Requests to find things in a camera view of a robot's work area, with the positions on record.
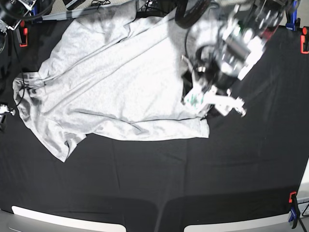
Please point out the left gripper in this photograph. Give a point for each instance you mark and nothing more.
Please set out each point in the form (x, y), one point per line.
(212, 99)

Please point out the white t-shirt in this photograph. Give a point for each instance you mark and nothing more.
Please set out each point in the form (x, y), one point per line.
(113, 75)

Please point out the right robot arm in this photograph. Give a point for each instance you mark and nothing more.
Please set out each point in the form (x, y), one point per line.
(13, 12)

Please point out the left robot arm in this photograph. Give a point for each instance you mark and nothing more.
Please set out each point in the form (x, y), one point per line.
(238, 47)

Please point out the black table cloth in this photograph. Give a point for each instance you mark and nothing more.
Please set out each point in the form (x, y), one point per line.
(246, 169)

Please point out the blue clamp far right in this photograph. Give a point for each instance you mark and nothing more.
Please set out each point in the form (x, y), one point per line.
(293, 22)

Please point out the red clamp far right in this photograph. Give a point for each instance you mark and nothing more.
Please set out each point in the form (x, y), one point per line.
(304, 41)

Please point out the red blue clamp near right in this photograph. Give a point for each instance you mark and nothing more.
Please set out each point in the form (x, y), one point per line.
(294, 211)

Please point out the red clamp far left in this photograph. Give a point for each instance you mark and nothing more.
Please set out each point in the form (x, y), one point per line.
(22, 34)

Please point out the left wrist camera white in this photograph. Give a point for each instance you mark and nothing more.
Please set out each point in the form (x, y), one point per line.
(193, 99)

